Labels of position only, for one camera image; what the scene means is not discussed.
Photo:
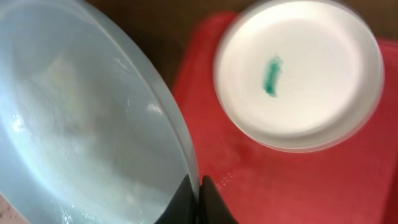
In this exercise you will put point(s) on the red tray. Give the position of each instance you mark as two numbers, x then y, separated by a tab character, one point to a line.
353	182

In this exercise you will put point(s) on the cream plate with green mark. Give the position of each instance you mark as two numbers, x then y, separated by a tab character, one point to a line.
299	76

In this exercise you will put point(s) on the light blue plate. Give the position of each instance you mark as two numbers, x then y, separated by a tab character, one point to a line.
90	132

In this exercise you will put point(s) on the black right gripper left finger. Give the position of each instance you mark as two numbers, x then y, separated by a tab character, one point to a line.
182	207

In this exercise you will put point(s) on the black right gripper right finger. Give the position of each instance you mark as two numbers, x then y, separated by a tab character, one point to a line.
212	208

